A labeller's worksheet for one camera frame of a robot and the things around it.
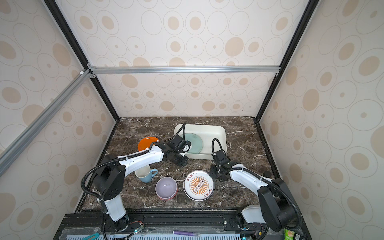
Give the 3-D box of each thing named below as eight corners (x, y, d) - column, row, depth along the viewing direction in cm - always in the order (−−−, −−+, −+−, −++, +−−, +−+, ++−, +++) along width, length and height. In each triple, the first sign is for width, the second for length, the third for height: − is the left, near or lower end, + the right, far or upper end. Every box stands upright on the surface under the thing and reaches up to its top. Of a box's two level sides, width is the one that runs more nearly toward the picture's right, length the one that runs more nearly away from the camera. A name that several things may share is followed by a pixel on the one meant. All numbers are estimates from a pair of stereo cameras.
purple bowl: (156, 201, 82) (153, 197, 76) (159, 182, 89) (157, 176, 83) (177, 201, 82) (175, 197, 76) (178, 182, 89) (177, 176, 83)
